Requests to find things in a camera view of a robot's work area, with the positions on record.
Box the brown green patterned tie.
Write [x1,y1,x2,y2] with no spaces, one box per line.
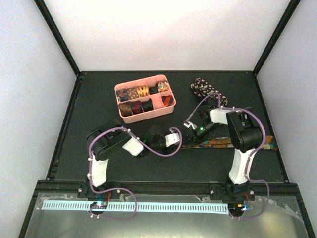
[182,135,278,151]

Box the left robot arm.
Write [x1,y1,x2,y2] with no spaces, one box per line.
[86,119,183,198]

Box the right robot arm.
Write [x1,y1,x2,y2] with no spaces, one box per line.
[184,106,266,200]

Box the red navy rolled tie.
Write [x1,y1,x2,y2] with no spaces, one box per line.
[131,100,143,115]

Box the black floral tie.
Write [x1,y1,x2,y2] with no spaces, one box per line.
[190,78,228,106]

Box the red striped rolled tie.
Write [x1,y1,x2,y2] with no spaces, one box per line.
[162,95,175,107]

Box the pink divided organizer box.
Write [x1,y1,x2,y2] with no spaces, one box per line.
[114,74,176,124]

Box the yellow black rolled tie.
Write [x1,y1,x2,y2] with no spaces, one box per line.
[137,86,150,97]

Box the brown paisley rolled tie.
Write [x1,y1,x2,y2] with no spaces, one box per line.
[127,87,139,100]

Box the white red floral rolled tie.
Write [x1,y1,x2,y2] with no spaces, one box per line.
[157,80,170,92]

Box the blue floral rolled tie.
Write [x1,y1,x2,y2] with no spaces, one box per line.
[116,89,129,102]

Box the light blue slotted strip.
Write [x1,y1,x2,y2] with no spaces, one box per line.
[41,200,229,215]

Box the clear acrylic sheet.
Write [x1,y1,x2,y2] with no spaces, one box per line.
[20,193,311,238]

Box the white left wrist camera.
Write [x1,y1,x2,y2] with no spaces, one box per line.
[165,133,180,147]

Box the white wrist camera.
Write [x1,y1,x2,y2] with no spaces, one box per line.
[165,133,180,147]
[183,121,197,130]

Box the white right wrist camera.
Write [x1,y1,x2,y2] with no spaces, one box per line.
[183,121,197,130]

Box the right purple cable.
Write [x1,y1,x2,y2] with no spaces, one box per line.
[185,93,270,221]

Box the purple cable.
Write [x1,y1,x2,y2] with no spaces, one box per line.
[88,126,184,220]
[185,93,270,221]

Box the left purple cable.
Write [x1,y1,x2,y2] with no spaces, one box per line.
[88,126,184,220]

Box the black aluminium mounting rail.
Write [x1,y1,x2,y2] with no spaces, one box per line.
[37,182,300,199]

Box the right black frame post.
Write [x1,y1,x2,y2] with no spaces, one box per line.
[252,0,301,76]

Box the black frame post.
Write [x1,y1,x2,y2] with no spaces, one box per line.
[252,0,301,76]
[34,0,80,76]

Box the left black frame post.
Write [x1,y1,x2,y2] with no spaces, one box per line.
[34,0,80,76]

